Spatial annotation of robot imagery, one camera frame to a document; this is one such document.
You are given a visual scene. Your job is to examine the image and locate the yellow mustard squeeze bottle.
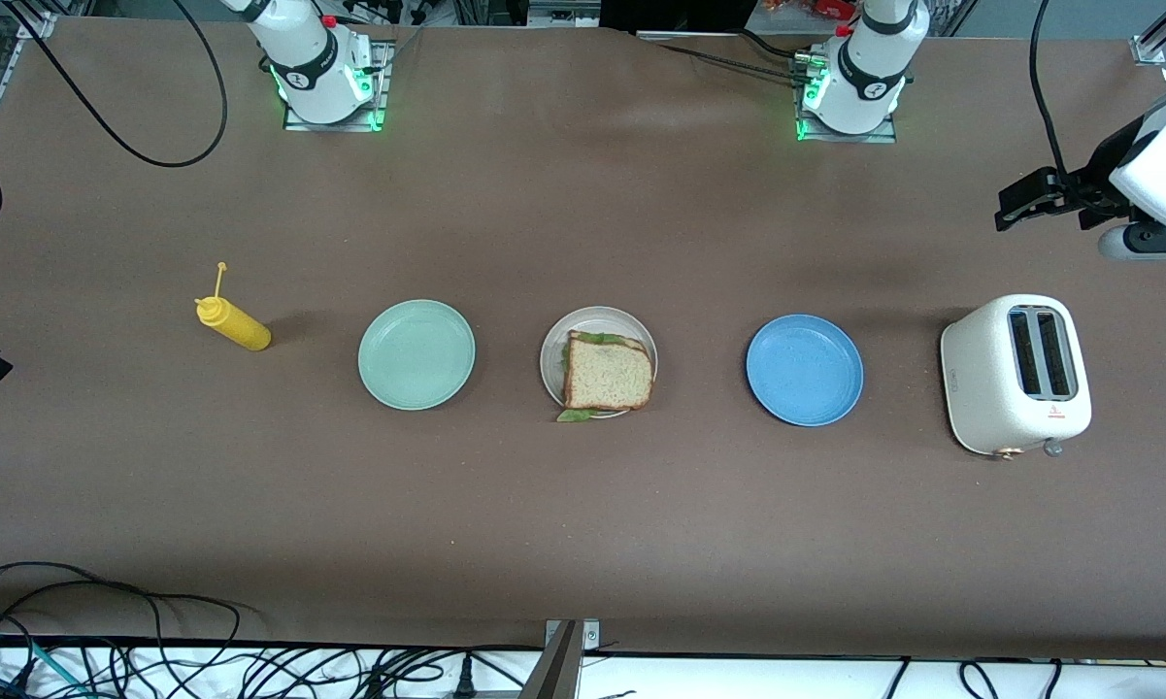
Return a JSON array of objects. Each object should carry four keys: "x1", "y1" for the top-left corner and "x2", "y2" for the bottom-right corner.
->
[{"x1": 194, "y1": 262, "x2": 273, "y2": 351}]

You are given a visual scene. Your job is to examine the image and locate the green lettuce leaf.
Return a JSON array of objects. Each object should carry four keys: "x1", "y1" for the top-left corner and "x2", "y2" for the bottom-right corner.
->
[{"x1": 556, "y1": 330, "x2": 632, "y2": 423}]

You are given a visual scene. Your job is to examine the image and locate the blue plate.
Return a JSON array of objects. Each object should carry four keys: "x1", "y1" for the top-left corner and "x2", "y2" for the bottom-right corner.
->
[{"x1": 746, "y1": 313, "x2": 865, "y2": 427}]

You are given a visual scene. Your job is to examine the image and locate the pale green plate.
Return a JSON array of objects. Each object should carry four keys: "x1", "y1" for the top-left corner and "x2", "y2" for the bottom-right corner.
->
[{"x1": 357, "y1": 299, "x2": 477, "y2": 412}]

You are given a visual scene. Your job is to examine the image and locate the beige plate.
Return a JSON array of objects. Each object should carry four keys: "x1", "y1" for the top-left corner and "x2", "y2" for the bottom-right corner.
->
[{"x1": 540, "y1": 306, "x2": 659, "y2": 419}]

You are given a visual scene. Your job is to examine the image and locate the white toaster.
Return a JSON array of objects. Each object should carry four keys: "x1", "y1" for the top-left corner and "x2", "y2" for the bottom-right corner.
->
[{"x1": 940, "y1": 294, "x2": 1094, "y2": 460}]

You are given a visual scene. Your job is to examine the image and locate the red orange packet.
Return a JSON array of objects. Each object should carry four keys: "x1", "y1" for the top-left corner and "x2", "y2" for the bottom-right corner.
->
[{"x1": 762, "y1": 0, "x2": 860, "y2": 22}]

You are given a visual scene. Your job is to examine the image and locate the grey metal equipment box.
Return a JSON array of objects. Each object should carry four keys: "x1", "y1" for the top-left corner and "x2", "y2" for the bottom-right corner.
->
[{"x1": 527, "y1": 0, "x2": 603, "y2": 30}]

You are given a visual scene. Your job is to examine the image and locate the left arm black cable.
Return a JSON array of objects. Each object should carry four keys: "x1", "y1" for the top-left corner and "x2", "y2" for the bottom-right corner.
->
[{"x1": 1029, "y1": 0, "x2": 1071, "y2": 178}]

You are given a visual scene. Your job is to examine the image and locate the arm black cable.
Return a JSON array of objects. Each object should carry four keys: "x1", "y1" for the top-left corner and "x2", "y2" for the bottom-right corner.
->
[
  {"x1": 1029, "y1": 0, "x2": 1071, "y2": 178},
  {"x1": 0, "y1": 0, "x2": 229, "y2": 246}
]

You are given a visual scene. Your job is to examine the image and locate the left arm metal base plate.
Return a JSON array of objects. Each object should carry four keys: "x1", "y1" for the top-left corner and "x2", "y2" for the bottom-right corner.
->
[{"x1": 792, "y1": 49, "x2": 899, "y2": 145}]

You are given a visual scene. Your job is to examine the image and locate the long black looping cable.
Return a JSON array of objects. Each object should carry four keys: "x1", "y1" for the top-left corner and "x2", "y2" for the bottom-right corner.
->
[{"x1": 0, "y1": 561, "x2": 253, "y2": 681}]

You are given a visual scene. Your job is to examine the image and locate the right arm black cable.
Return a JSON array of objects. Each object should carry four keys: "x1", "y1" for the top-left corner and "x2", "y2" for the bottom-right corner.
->
[{"x1": 0, "y1": 0, "x2": 229, "y2": 246}]

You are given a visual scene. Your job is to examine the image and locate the thin black base cable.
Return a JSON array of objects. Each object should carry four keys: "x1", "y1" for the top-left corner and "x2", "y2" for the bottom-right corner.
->
[
  {"x1": 656, "y1": 43, "x2": 816, "y2": 84},
  {"x1": 733, "y1": 27, "x2": 815, "y2": 59}
]

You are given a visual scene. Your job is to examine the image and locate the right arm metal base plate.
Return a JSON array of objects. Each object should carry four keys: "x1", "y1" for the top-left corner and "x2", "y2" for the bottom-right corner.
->
[{"x1": 283, "y1": 39, "x2": 391, "y2": 133}]

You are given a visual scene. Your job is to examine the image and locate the grey metal table bracket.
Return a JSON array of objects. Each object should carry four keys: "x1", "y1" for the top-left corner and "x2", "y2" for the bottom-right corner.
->
[{"x1": 519, "y1": 619, "x2": 603, "y2": 699}]

